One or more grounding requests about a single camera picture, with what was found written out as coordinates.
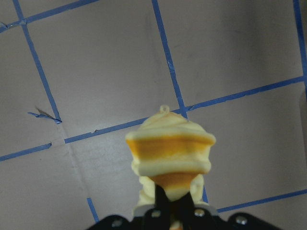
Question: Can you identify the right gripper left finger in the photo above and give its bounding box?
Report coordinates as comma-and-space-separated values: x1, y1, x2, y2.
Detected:
142, 185, 170, 230

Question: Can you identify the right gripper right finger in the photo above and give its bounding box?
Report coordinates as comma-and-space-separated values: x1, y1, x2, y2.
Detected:
179, 193, 216, 230

